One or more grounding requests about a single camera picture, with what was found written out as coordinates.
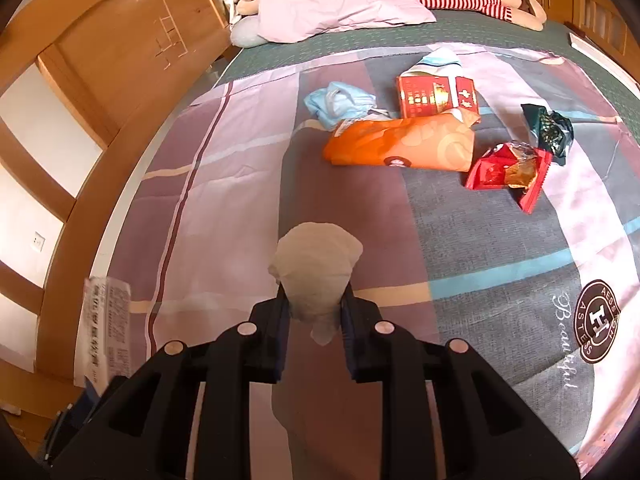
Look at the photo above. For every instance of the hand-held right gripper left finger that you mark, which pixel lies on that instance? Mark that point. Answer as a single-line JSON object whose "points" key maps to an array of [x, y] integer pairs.
{"points": [[277, 340]]}

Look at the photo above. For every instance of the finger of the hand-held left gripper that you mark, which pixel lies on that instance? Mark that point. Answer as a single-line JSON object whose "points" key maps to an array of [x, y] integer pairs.
{"points": [[90, 399]]}

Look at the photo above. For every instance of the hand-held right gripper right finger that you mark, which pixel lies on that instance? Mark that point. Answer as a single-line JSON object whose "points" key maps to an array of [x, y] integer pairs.
{"points": [[352, 340]]}

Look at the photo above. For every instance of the white printed paper strip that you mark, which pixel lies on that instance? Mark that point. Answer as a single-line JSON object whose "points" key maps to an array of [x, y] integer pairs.
{"points": [[105, 330]]}

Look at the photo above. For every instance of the white tissue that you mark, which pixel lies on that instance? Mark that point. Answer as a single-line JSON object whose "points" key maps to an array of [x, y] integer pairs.
{"points": [[315, 270]]}

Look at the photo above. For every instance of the orange snack packet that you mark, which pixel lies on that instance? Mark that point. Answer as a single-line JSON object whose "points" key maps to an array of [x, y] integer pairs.
{"points": [[390, 142]]}

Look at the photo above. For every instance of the red foil wrapper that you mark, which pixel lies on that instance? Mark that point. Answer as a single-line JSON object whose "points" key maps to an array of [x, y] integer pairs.
{"points": [[492, 172]]}

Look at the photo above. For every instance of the blue face mask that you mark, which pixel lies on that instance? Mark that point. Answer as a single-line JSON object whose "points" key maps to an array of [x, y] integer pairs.
{"points": [[330, 102]]}

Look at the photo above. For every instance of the red cardboard box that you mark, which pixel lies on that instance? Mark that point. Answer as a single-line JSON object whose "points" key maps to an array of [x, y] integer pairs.
{"points": [[425, 95]]}

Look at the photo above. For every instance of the dark green foil wrapper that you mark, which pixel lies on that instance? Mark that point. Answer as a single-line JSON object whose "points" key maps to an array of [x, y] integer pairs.
{"points": [[550, 132]]}

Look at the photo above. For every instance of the white blue packet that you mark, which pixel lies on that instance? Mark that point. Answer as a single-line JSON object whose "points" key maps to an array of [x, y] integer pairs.
{"points": [[435, 60]]}

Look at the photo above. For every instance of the plaid pink grey bedsheet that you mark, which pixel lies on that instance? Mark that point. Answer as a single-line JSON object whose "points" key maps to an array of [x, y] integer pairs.
{"points": [[225, 185]]}

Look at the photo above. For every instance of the green patterned bed mat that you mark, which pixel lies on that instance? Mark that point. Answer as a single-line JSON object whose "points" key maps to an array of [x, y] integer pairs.
{"points": [[350, 42]]}

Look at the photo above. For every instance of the light blue cushion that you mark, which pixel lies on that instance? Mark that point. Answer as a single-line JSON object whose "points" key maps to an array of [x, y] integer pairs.
{"points": [[245, 34]]}

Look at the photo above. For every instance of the pink pillow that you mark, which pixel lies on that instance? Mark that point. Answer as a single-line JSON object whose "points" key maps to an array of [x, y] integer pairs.
{"points": [[340, 5]]}

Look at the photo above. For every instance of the white framed board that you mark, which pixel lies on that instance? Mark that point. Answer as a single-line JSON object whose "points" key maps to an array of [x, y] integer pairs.
{"points": [[600, 55]]}

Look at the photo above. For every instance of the white wall socket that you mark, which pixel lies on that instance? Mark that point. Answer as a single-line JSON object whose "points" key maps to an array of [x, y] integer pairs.
{"points": [[37, 241]]}

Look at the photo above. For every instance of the wooden bunk bed frame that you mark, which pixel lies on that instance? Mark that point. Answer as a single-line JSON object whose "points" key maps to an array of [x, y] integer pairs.
{"points": [[125, 50]]}

